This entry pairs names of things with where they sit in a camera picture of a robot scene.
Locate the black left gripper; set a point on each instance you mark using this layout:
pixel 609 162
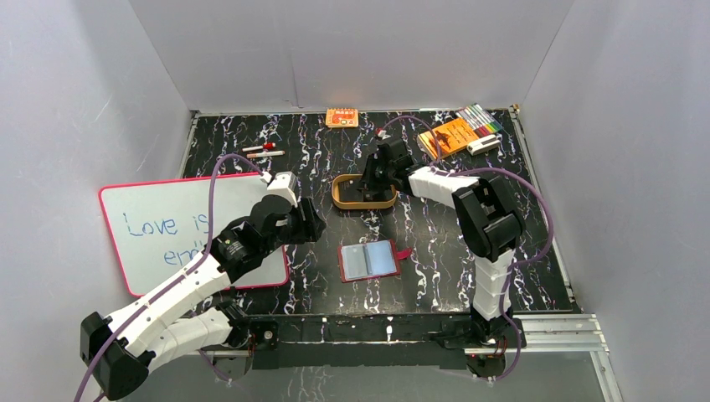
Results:
pixel 310 223

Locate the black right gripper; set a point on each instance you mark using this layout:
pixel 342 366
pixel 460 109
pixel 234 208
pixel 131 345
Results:
pixel 368 182

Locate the red leather card holder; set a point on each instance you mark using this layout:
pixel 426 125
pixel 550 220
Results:
pixel 370 260

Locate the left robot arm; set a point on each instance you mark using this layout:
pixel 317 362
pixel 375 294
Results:
pixel 122 349

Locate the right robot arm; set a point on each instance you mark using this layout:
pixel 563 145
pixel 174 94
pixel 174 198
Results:
pixel 489 223

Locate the tan oval tray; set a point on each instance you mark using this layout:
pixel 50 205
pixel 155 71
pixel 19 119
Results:
pixel 347 196

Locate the small orange spiral notepad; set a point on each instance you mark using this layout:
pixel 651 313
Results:
pixel 342 118

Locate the orange capped white marker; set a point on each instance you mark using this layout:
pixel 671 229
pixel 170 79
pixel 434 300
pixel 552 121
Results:
pixel 265 154

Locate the red capped white marker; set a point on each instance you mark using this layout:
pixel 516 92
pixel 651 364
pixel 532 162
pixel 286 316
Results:
pixel 260 148

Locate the orange yellow book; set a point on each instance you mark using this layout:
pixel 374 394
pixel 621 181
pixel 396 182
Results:
pixel 447 139

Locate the white stapler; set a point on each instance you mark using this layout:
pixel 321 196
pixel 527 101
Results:
pixel 483 145

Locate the pack of coloured markers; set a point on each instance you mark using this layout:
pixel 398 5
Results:
pixel 480 120

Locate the pink framed whiteboard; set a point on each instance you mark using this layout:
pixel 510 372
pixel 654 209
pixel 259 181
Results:
pixel 158 227

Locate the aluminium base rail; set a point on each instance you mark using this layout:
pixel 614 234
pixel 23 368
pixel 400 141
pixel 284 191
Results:
pixel 457 341

